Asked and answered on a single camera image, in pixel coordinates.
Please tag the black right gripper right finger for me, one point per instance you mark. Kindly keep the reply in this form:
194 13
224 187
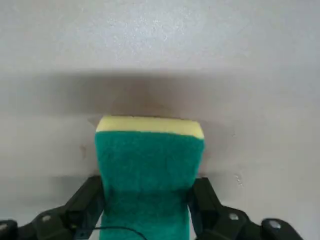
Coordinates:
212 212

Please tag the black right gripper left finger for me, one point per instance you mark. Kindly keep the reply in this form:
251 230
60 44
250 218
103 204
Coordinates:
75 207

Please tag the green and yellow sponge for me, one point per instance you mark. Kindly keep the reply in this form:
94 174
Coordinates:
150 162

